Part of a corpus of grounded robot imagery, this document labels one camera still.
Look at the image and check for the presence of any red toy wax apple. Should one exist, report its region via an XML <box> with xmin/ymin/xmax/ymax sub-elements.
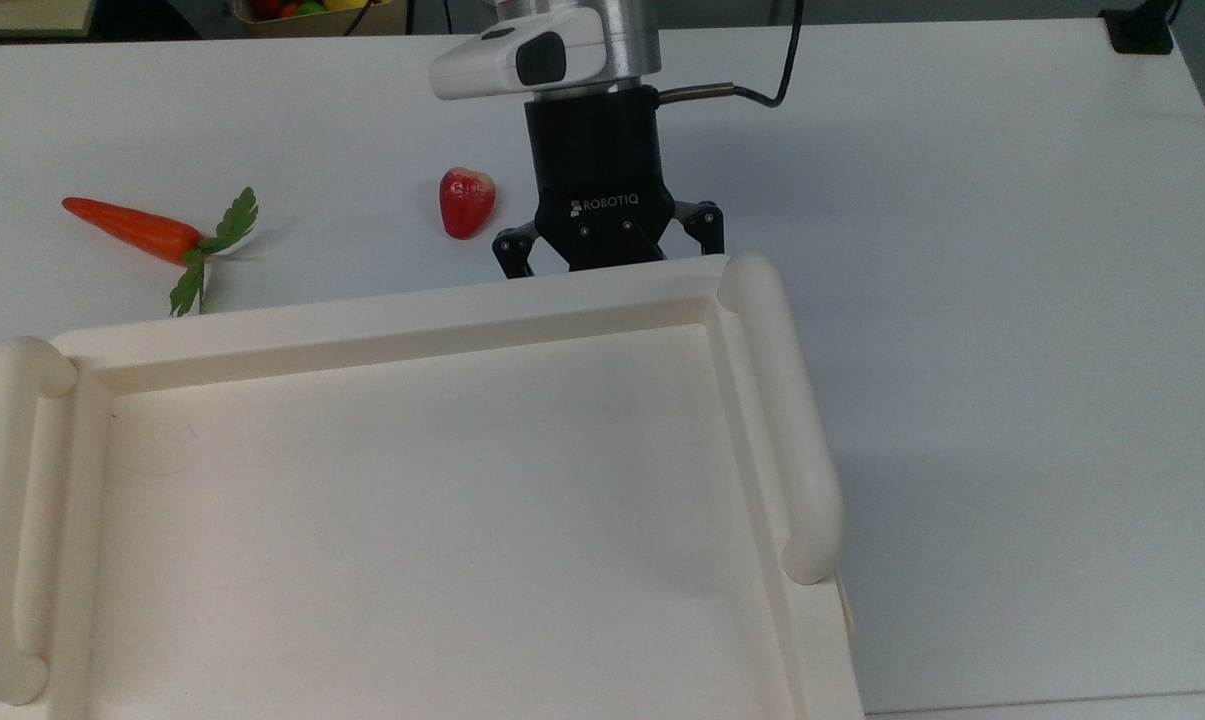
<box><xmin>439</xmin><ymin>167</ymin><xmax>497</xmax><ymax>241</ymax></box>

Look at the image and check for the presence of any light wooden table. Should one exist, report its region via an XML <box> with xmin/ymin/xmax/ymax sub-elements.
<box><xmin>0</xmin><ymin>0</ymin><xmax>99</xmax><ymax>39</ymax></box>

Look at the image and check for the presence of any cream rounded cabinet bar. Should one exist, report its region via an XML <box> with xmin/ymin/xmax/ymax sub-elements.
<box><xmin>0</xmin><ymin>335</ymin><xmax>80</xmax><ymax>706</ymax></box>
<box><xmin>717</xmin><ymin>252</ymin><xmax>845</xmax><ymax>586</ymax></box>

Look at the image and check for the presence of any black table clamp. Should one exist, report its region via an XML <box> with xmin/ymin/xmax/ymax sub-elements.
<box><xmin>1099</xmin><ymin>0</ymin><xmax>1185</xmax><ymax>56</ymax></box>

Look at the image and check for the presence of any orange toy carrot with leaves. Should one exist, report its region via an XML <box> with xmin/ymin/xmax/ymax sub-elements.
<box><xmin>62</xmin><ymin>187</ymin><xmax>260</xmax><ymax>318</ymax></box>

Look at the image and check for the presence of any cardboard box of toy fruit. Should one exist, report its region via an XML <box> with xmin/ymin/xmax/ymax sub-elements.
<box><xmin>230</xmin><ymin>0</ymin><xmax>409</xmax><ymax>39</ymax></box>

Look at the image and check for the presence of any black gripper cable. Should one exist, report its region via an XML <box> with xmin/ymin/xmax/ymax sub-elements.
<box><xmin>656</xmin><ymin>0</ymin><xmax>805</xmax><ymax>110</ymax></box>

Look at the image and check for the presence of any cream plastic tray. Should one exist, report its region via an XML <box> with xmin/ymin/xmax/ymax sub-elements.
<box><xmin>0</xmin><ymin>252</ymin><xmax>867</xmax><ymax>720</ymax></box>

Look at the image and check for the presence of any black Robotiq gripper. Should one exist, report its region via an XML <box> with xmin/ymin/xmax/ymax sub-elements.
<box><xmin>492</xmin><ymin>84</ymin><xmax>726</xmax><ymax>280</ymax></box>

